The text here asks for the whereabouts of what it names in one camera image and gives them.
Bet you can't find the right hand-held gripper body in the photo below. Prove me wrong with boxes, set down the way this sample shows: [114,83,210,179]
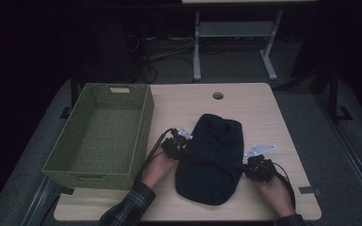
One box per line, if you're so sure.
[242,144,279,184]

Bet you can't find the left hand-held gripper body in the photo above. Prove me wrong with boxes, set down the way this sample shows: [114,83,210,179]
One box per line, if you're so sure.
[160,126,193,161]

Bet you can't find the dark hooded cloth garment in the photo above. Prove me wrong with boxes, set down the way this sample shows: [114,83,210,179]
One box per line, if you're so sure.
[174,113,245,206]

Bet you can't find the green woven basket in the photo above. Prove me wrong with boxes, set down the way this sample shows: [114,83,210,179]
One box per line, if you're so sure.
[41,83,156,191]

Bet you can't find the person's left hand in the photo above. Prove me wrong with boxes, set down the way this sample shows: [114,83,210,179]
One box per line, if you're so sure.
[140,153,180,189]

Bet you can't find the person's right hand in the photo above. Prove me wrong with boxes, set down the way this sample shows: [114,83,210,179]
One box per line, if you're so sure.
[251,174,296,218]

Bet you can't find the grey tape strip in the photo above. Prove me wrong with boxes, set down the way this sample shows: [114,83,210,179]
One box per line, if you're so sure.
[58,186,75,196]
[298,186,322,196]

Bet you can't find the black metal stand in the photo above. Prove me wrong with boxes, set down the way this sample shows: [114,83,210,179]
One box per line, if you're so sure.
[326,67,354,124]

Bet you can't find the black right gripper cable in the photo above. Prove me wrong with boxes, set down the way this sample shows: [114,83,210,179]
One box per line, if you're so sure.
[271,161,297,210]

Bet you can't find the metal floor rail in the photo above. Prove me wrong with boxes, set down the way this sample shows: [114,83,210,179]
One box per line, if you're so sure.
[20,175,61,226]
[314,92,362,218]

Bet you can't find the bundle of floor cables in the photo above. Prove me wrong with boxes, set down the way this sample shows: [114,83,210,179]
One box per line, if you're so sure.
[142,36,196,64]

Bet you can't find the white metal desk frame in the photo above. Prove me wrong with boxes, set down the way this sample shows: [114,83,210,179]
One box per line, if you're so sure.
[182,0,319,82]

